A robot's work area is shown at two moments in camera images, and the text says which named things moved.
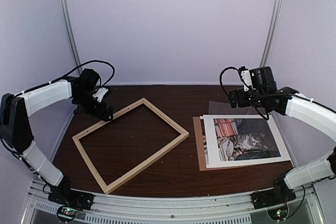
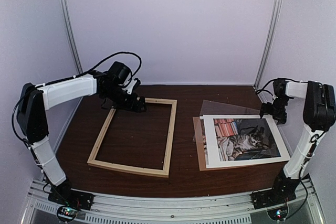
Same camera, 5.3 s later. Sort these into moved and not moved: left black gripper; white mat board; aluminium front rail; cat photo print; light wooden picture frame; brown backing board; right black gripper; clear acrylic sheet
Moved: clear acrylic sheet; light wooden picture frame; right black gripper; left black gripper
Not moved: white mat board; cat photo print; aluminium front rail; brown backing board
